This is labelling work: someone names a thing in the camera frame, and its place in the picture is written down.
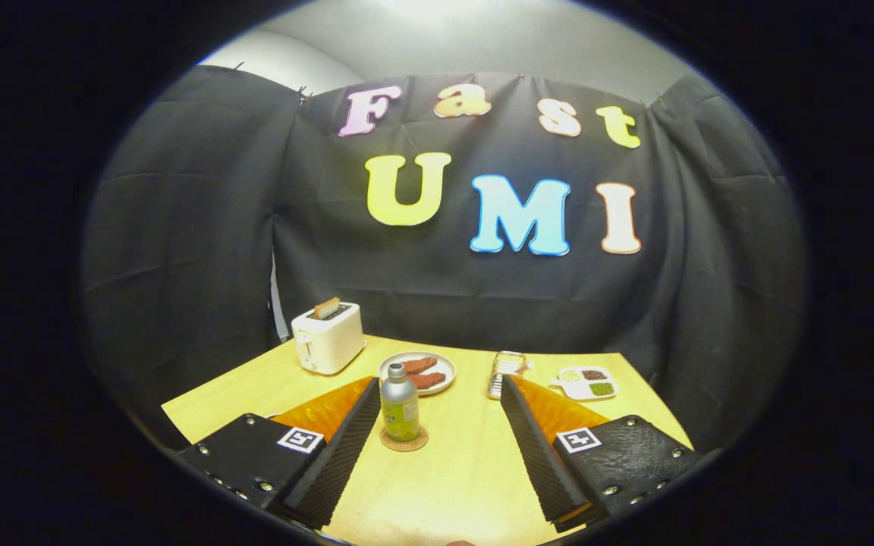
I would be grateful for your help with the toast slice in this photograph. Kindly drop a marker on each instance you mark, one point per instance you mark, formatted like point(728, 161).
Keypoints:
point(326, 307)

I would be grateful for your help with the brown meat piece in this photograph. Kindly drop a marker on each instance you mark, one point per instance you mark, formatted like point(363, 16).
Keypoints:
point(429, 381)
point(422, 364)

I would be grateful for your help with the wooden table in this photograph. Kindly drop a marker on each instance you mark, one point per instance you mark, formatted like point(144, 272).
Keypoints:
point(460, 470)

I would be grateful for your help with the silver bottle with green label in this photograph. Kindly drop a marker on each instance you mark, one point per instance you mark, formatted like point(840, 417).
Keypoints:
point(400, 409)

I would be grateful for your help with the white toaster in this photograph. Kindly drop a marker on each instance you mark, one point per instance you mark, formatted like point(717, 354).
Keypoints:
point(327, 341)

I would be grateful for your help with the white divided sauce dish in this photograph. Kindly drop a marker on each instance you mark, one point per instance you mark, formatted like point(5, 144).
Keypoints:
point(585, 387)

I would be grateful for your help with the white round plate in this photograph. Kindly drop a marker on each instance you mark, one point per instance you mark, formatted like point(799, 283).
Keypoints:
point(444, 368)

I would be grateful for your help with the round cork coaster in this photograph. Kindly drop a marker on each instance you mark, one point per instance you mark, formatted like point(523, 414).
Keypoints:
point(416, 445)

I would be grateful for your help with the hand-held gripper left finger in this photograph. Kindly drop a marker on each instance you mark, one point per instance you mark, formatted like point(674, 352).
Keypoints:
point(342, 462)

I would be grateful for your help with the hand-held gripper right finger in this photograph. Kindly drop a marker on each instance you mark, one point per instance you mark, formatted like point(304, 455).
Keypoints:
point(543, 462)

